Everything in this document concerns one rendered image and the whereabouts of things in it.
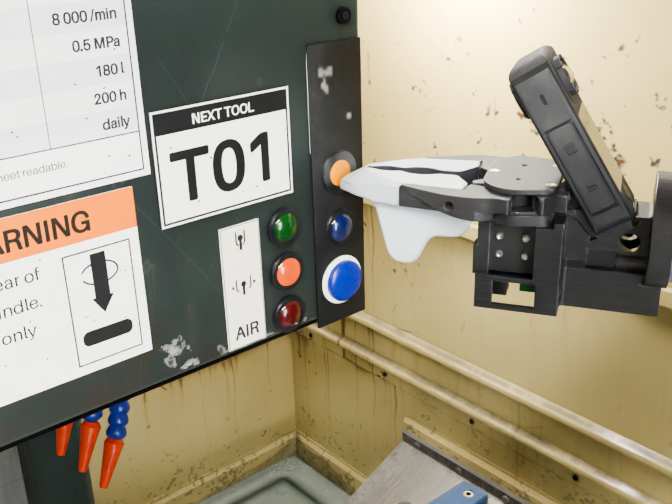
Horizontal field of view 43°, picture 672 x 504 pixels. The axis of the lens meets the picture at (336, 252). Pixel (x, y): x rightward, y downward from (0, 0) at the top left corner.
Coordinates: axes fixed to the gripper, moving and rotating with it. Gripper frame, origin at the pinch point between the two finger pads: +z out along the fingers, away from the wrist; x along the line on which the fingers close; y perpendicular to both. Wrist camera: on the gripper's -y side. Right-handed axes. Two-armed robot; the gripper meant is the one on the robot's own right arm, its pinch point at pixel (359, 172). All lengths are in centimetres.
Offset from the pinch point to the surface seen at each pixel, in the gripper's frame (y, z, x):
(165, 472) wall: 100, 73, 82
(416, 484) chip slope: 91, 16, 83
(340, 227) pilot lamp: 4.0, 1.4, -0.3
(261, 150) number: -2.6, 4.8, -5.1
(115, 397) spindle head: 10.4, 10.8, -15.2
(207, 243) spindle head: 2.4, 7.1, -8.8
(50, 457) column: 59, 60, 34
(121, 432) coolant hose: 23.4, 20.4, -2.2
